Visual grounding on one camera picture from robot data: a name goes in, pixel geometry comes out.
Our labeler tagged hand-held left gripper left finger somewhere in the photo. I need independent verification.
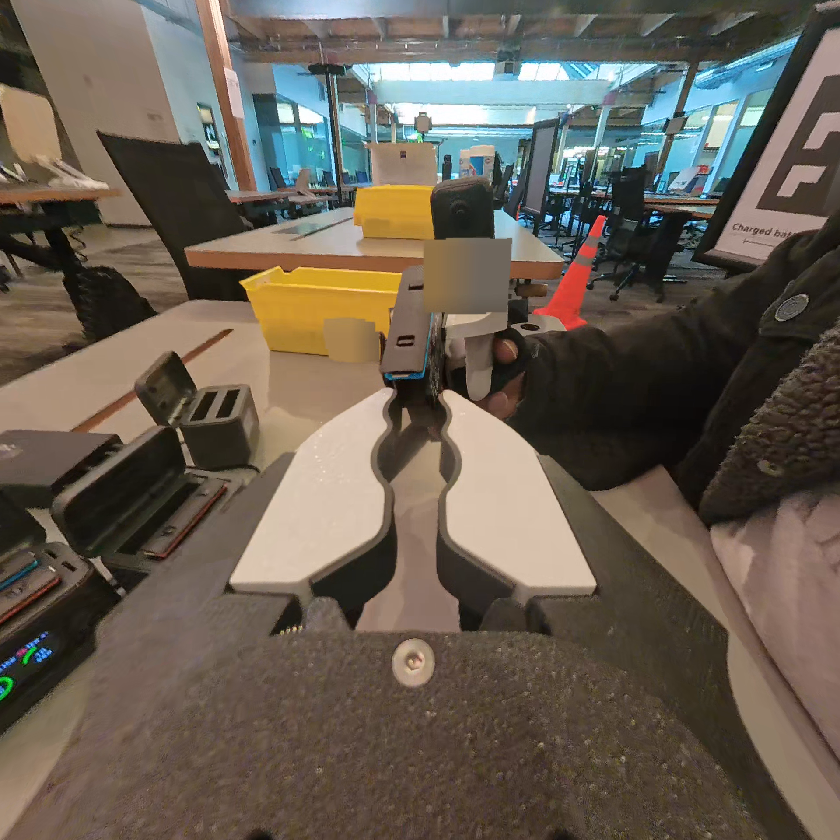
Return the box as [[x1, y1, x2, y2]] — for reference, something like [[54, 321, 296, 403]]
[[230, 388, 399, 595]]

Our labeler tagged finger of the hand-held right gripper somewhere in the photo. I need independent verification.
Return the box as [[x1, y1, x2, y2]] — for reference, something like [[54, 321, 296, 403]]
[[447, 313, 511, 400]]

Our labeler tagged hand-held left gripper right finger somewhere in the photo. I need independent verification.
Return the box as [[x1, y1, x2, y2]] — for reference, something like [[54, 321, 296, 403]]
[[436, 390, 599, 599]]

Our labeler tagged blue-edged black battery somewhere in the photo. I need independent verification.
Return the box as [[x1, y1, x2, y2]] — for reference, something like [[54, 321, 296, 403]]
[[381, 267, 445, 434], [0, 552, 61, 599]]

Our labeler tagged black battery charger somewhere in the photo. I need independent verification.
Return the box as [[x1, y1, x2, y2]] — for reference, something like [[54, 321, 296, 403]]
[[136, 351, 261, 472], [50, 427, 249, 589], [0, 493, 123, 735]]

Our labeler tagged red-edged black battery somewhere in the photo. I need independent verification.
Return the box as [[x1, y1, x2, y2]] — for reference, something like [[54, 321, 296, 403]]
[[138, 479, 232, 560], [0, 567, 65, 630]]

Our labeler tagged yellow plastic bin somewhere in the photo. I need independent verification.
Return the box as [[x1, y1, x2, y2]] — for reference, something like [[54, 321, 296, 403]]
[[352, 184, 438, 242], [241, 267, 406, 359]]

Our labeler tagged black usb hub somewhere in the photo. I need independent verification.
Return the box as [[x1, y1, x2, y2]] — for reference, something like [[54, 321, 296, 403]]
[[0, 430, 123, 511]]

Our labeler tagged person's right forearm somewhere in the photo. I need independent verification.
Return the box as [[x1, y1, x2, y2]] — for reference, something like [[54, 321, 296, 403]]
[[506, 217, 840, 494]]

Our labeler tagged person's right hand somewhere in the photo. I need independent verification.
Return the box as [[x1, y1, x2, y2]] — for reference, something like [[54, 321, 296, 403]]
[[473, 335, 535, 422]]

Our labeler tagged white cardboard box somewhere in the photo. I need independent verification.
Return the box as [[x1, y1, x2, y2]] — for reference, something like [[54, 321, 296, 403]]
[[368, 142, 438, 189]]

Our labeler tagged orange traffic cone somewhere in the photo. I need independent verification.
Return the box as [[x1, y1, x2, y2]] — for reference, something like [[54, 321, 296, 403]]
[[536, 214, 609, 333]]

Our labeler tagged wooden table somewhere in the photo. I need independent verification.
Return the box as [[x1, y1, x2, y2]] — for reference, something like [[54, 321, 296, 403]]
[[184, 204, 567, 284], [0, 182, 120, 212]]

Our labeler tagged row of office desks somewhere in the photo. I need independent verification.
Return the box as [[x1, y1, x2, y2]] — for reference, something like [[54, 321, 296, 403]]
[[545, 164, 721, 284]]

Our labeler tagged wooden pillar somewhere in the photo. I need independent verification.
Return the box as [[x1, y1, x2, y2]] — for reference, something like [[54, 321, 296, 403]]
[[195, 0, 261, 193]]

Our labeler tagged person's dark fleece jacket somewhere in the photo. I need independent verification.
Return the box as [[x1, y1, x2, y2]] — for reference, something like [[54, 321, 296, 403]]
[[696, 322, 840, 527]]

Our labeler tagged black office chair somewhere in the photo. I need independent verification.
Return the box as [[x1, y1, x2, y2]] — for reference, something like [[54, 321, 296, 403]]
[[99, 132, 258, 304]]

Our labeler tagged black backpack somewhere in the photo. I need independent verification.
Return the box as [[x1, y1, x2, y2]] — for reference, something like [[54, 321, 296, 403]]
[[63, 263, 160, 346]]

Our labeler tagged black framed sign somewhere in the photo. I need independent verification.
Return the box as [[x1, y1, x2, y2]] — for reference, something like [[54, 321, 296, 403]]
[[693, 14, 840, 278]]

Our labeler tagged white chair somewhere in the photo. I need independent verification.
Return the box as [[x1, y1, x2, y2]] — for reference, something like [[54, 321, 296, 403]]
[[0, 86, 107, 193]]

